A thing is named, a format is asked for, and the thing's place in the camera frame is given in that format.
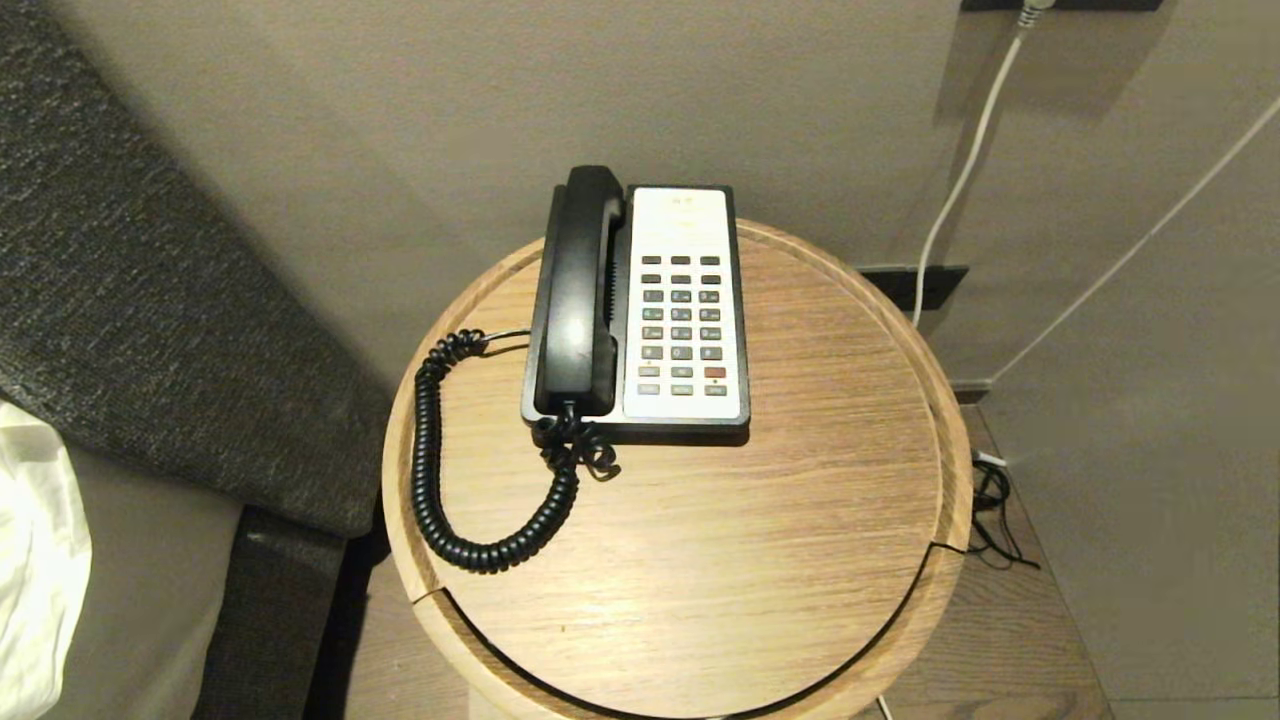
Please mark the black and white phone base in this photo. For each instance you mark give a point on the black and white phone base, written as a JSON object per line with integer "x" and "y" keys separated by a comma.
{"x": 685, "y": 300}

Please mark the black phone handset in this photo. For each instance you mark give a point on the black phone handset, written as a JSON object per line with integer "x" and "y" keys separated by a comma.
{"x": 576, "y": 300}

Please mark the round wooden side table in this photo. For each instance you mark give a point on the round wooden side table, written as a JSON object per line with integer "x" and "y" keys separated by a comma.
{"x": 700, "y": 540}

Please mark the grey upholstered headboard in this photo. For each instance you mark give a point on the grey upholstered headboard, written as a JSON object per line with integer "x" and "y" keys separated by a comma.
{"x": 150, "y": 300}

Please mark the beige mattress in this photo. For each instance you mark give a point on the beige mattress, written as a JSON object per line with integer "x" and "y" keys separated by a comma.
{"x": 150, "y": 590}

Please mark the white bed sheet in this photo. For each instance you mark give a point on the white bed sheet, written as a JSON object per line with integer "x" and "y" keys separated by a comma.
{"x": 35, "y": 560}

